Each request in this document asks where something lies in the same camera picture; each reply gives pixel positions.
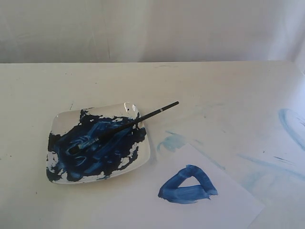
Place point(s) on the black paintbrush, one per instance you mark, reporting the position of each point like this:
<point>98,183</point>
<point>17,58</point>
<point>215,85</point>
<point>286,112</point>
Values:
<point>74,150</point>

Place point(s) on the white plate with blue paint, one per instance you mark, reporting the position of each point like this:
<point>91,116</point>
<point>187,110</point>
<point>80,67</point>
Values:
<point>111,157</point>

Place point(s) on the white paper sheet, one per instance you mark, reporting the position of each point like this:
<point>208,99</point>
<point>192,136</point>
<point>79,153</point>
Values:
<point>182,191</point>

